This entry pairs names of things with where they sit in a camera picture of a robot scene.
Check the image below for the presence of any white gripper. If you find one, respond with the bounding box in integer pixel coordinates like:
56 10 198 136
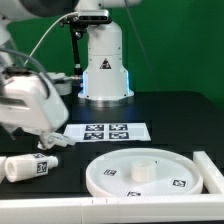
0 75 69 149

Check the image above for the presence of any white round table top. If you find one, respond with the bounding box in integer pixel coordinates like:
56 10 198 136
86 148 203 197

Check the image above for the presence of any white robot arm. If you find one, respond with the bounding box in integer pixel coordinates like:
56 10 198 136
0 0 141 150

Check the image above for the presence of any white cross-shaped table base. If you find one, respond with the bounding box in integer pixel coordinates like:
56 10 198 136
37 131 77 151

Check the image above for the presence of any white marker sheet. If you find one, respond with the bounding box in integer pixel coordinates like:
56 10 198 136
64 123 151 142

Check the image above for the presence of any white left fence rail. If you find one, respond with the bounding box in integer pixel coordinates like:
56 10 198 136
0 156 7 184

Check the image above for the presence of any white fence rail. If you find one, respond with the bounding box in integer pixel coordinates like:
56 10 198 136
0 194 224 224
193 151 224 195
0 156 7 184

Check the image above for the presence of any black camera on stand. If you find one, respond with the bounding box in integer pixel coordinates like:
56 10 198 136
59 9 112 76

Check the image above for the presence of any grey camera cable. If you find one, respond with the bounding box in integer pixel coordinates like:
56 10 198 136
23 12 79 68

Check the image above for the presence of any white right fence rail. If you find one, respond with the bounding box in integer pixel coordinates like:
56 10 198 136
193 151 224 195

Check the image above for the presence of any white front fence rail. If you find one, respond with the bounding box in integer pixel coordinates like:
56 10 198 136
0 194 224 224

